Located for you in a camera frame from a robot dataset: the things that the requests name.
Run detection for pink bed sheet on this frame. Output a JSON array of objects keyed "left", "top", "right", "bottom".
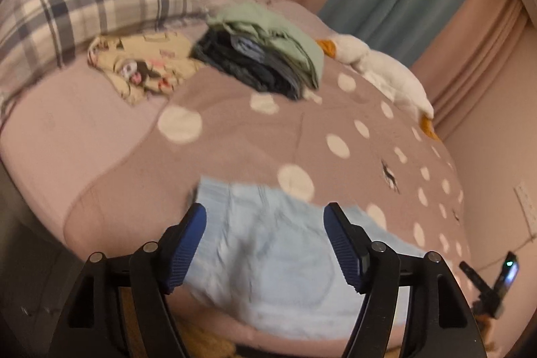
[{"left": 0, "top": 62, "right": 170, "bottom": 258}]

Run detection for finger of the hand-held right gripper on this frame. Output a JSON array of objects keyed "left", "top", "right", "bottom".
[{"left": 459, "top": 261, "right": 490, "bottom": 296}]

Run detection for blue-grey folded garment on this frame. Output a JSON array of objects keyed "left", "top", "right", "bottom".
[{"left": 230, "top": 35, "right": 275, "bottom": 59}]

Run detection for white wall power strip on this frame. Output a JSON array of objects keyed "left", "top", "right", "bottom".
[{"left": 514, "top": 181, "right": 537, "bottom": 238}]

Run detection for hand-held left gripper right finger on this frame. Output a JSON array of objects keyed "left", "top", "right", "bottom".
[{"left": 323, "top": 202, "right": 489, "bottom": 358}]

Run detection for light blue denim pants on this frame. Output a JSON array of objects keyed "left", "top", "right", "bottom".
[{"left": 196, "top": 177, "right": 425, "bottom": 336}]

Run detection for blue plaid pillow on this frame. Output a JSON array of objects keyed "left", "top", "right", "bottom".
[{"left": 0, "top": 0, "right": 207, "bottom": 107}]

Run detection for cream cartoon print cloth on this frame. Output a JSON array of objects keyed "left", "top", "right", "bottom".
[{"left": 87, "top": 32, "right": 207, "bottom": 107}]

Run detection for mauve polka dot blanket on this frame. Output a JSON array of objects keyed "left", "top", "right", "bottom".
[{"left": 63, "top": 58, "right": 476, "bottom": 347}]

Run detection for thin dark cable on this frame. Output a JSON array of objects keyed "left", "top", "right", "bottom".
[{"left": 478, "top": 231, "right": 537, "bottom": 271}]

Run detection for dark folded jeans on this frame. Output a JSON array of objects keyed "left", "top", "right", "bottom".
[{"left": 190, "top": 29, "right": 312, "bottom": 101}]

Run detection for white goose plush toy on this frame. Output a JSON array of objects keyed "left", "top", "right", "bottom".
[{"left": 316, "top": 34, "right": 441, "bottom": 141}]

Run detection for green folded garment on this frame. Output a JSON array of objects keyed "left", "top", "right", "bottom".
[{"left": 206, "top": 2, "right": 325, "bottom": 89}]

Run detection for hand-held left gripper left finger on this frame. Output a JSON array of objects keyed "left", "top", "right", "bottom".
[{"left": 52, "top": 202, "right": 207, "bottom": 358}]

